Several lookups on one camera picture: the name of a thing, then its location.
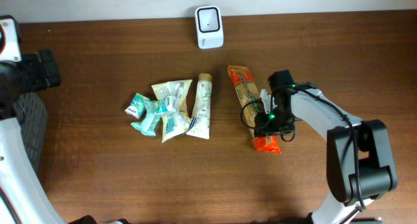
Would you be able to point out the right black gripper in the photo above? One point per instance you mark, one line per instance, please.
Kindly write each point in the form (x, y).
(262, 127)

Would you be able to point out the small teal tissue pack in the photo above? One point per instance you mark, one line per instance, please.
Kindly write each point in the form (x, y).
(137, 106)

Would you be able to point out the grey plastic mesh basket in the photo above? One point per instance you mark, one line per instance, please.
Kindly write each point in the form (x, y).
(32, 116)

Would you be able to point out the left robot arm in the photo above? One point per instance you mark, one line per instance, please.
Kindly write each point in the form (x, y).
(23, 199)

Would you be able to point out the white cosmetic tube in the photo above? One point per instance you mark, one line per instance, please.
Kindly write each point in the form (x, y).
(200, 125)

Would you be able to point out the small white teal packet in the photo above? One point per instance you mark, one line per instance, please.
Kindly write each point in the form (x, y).
(166, 106)

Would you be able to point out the orange spaghetti pasta pack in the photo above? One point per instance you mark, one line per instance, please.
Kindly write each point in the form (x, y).
(248, 93)

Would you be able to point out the white barcode scanner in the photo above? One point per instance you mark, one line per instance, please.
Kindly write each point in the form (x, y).
(208, 22)

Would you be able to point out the cream snack bag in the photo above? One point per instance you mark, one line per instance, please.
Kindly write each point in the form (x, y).
(177, 123)

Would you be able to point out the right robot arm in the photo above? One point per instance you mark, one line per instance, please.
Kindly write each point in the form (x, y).
(360, 166)

